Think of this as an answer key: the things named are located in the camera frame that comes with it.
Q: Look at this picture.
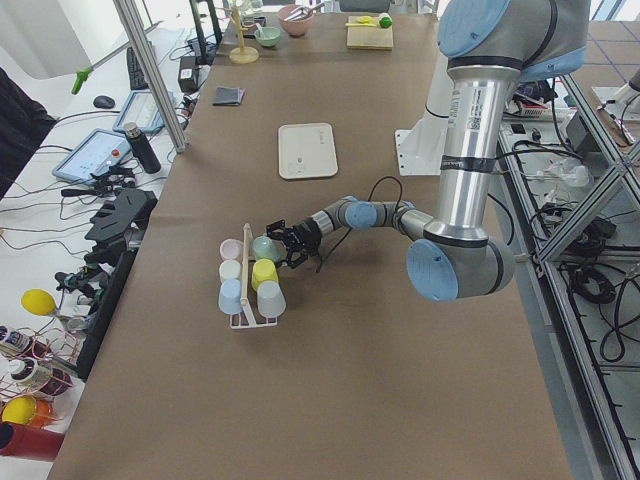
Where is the pink bowl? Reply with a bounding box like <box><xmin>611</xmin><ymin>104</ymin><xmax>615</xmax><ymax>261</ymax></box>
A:
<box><xmin>277</xmin><ymin>5</ymin><xmax>315</xmax><ymax>37</ymax></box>

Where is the yellow cup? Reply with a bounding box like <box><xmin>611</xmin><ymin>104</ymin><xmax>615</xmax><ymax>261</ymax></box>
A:
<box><xmin>251</xmin><ymin>258</ymin><xmax>279</xmax><ymax>291</ymax></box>

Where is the cream rabbit tray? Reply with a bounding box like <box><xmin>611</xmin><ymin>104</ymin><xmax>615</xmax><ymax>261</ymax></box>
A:
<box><xmin>278</xmin><ymin>122</ymin><xmax>338</xmax><ymax>180</ymax></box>

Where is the aluminium frame post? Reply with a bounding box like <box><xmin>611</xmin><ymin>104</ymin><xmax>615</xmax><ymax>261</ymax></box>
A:
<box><xmin>113</xmin><ymin>0</ymin><xmax>187</xmax><ymax>154</ymax></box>

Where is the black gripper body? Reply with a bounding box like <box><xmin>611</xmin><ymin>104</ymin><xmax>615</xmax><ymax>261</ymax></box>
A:
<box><xmin>287</xmin><ymin>222</ymin><xmax>322</xmax><ymax>255</ymax></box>

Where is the green bowl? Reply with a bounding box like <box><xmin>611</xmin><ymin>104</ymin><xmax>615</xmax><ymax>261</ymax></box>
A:
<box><xmin>254</xmin><ymin>26</ymin><xmax>282</xmax><ymax>48</ymax></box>

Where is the light blue cup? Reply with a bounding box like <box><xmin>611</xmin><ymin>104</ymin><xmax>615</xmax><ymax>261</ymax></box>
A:
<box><xmin>218</xmin><ymin>278</ymin><xmax>242</xmax><ymax>316</ymax></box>

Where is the black computer mouse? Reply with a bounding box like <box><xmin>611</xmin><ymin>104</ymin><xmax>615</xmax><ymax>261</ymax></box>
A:
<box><xmin>93</xmin><ymin>95</ymin><xmax>116</xmax><ymax>109</ymax></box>

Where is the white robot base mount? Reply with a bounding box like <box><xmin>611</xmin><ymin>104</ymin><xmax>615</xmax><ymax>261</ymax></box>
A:
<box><xmin>395</xmin><ymin>53</ymin><xmax>453</xmax><ymax>176</ymax></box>

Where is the pink cup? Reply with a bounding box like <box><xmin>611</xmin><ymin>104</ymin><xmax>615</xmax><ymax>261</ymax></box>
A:
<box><xmin>219</xmin><ymin>238</ymin><xmax>244</xmax><ymax>260</ymax></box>

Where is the green cup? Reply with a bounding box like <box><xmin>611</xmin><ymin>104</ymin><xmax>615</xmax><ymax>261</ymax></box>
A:
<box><xmin>252</xmin><ymin>235</ymin><xmax>280</xmax><ymax>263</ymax></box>

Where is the grey folded cloth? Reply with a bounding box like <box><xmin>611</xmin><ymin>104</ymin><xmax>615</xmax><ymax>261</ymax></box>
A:
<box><xmin>212</xmin><ymin>86</ymin><xmax>245</xmax><ymax>106</ymax></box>

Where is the white wire cup rack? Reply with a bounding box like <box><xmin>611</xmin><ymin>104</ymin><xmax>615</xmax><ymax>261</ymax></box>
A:
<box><xmin>229</xmin><ymin>223</ymin><xmax>278</xmax><ymax>330</ymax></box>

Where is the grey-blue cup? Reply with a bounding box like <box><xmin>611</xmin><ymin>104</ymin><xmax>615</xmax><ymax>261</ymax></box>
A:
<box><xmin>257</xmin><ymin>280</ymin><xmax>286</xmax><ymax>319</ymax></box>

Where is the blue tablet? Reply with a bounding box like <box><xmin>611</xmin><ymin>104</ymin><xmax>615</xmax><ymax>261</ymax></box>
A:
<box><xmin>52</xmin><ymin>129</ymin><xmax>131</xmax><ymax>184</ymax></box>

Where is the wooden stand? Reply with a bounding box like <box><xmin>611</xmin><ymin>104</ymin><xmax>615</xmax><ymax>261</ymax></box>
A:
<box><xmin>229</xmin><ymin>0</ymin><xmax>259</xmax><ymax>65</ymax></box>

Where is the black water bottle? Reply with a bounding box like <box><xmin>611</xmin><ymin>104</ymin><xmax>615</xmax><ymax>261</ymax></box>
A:
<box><xmin>123</xmin><ymin>122</ymin><xmax>161</xmax><ymax>174</ymax></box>

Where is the cream white cup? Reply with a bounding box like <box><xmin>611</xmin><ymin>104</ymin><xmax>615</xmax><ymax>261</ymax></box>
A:
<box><xmin>218</xmin><ymin>259</ymin><xmax>242</xmax><ymax>283</ymax></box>

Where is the wooden cutting board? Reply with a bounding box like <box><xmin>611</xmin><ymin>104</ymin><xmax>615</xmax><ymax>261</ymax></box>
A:
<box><xmin>345</xmin><ymin>14</ymin><xmax>394</xmax><ymax>50</ymax></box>

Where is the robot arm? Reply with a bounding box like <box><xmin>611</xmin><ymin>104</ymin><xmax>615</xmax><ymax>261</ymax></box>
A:
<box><xmin>266</xmin><ymin>1</ymin><xmax>590</xmax><ymax>301</ymax></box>

